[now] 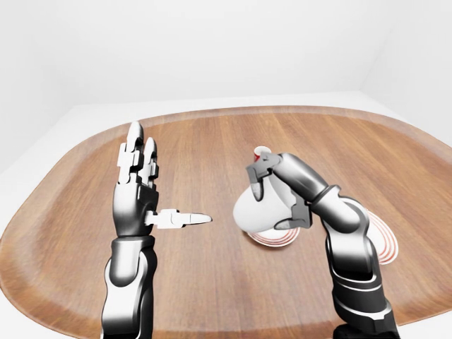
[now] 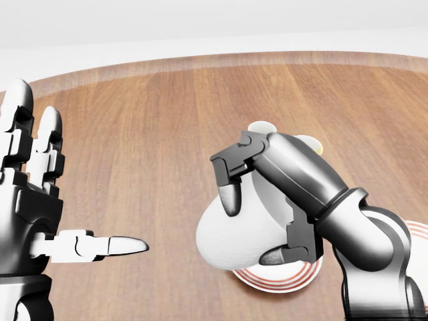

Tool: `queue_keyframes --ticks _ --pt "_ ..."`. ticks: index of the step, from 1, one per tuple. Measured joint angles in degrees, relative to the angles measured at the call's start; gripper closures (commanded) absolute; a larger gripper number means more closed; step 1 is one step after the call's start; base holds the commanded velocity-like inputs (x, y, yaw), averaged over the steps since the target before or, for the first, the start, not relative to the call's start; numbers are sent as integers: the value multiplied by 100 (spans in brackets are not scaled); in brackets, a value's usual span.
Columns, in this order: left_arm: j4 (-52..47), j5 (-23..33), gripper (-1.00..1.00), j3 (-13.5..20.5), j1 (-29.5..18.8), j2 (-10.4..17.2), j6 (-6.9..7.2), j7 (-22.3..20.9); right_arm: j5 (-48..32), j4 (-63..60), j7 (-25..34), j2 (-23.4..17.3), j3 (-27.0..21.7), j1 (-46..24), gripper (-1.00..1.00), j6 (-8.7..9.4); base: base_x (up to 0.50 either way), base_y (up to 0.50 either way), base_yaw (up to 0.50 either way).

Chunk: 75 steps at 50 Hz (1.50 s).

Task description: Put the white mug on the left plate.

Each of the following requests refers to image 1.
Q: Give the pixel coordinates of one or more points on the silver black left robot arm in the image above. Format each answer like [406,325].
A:
[127,282]

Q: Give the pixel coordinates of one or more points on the white mug with red inside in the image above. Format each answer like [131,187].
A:
[256,215]

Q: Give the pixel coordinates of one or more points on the white plate with red rings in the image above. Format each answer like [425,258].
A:
[387,247]
[272,241]

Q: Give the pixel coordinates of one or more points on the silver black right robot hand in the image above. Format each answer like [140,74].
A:
[300,173]

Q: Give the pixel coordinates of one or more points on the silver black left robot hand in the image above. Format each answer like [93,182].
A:
[129,208]

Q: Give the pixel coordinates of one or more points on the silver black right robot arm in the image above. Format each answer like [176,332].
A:
[353,254]

